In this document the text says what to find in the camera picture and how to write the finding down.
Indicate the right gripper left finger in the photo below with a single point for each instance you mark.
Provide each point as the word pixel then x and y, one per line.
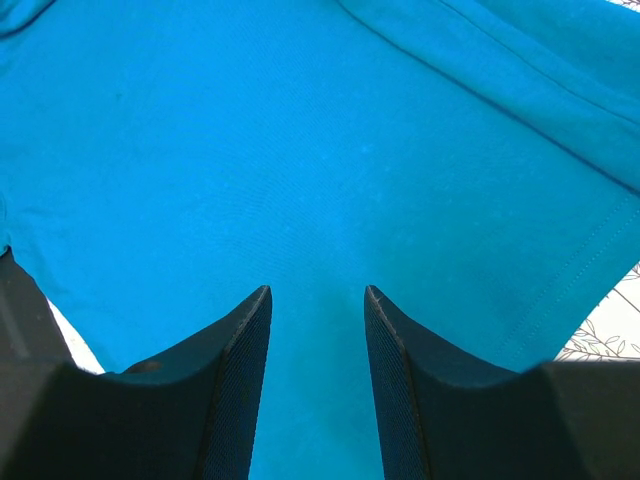
pixel 189 412

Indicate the blue t shirt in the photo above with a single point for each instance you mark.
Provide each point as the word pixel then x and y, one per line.
pixel 478 161

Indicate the floral table mat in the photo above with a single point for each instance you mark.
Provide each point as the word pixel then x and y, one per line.
pixel 609 333

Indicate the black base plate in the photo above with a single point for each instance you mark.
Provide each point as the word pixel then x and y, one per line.
pixel 28 328

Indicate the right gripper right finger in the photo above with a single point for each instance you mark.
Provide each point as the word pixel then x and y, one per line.
pixel 443 413

